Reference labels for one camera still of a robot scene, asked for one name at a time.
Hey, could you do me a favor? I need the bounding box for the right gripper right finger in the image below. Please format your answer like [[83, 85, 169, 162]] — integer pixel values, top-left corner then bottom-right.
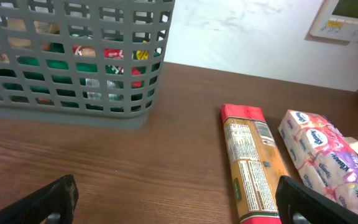
[[275, 175, 358, 224]]

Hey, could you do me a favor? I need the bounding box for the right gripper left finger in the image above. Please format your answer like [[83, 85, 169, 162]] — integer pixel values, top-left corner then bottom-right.
[[0, 174, 79, 224]]

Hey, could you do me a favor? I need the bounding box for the Kleenex tissue multipack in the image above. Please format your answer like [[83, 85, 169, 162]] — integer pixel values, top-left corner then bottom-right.
[[278, 110, 358, 214]]

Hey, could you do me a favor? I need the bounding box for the orange biscuit pack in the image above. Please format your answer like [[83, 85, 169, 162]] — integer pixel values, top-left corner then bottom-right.
[[221, 104, 288, 224]]

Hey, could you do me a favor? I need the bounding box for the green Nescafe coffee bag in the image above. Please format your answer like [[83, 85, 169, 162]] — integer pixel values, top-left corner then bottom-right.
[[0, 26, 167, 116]]

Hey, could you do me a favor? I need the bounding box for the beige brown cookie bag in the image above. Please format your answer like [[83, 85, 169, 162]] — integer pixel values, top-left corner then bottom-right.
[[0, 16, 60, 63]]

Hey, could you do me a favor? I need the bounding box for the grey plastic basket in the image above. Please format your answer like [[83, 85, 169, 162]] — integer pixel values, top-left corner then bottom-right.
[[0, 0, 175, 128]]

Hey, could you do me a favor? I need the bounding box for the white wall control panel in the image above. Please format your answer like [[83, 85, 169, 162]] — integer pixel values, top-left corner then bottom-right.
[[309, 0, 358, 42]]

